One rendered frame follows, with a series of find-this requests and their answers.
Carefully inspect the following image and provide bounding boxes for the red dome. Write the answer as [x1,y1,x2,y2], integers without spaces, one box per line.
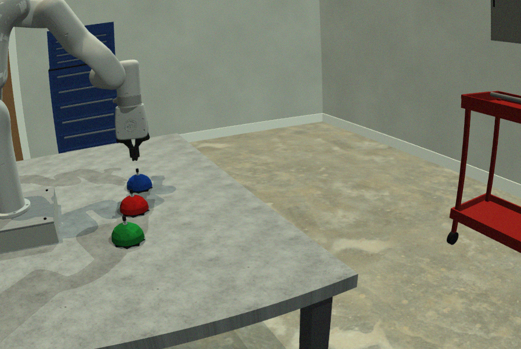
[120,189,149,218]

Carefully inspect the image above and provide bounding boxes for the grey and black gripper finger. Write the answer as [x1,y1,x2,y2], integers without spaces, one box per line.
[133,133,150,161]
[117,139,135,161]

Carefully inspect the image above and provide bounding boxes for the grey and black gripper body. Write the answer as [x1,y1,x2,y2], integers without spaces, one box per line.
[115,103,149,140]

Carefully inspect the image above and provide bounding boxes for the green dome bell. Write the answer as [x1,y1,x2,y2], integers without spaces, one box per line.
[111,216,145,249]

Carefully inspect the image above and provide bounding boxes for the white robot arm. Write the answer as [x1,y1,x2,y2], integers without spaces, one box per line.
[0,0,142,219]

